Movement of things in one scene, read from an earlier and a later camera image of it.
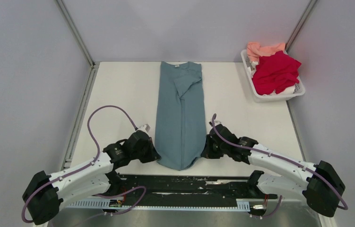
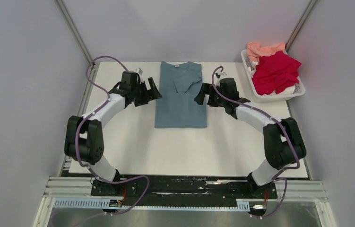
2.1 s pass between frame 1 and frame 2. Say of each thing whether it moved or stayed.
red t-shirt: stayed
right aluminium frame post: stayed
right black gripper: moved
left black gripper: moved
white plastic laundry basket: stayed
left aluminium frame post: stayed
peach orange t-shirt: stayed
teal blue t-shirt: moved
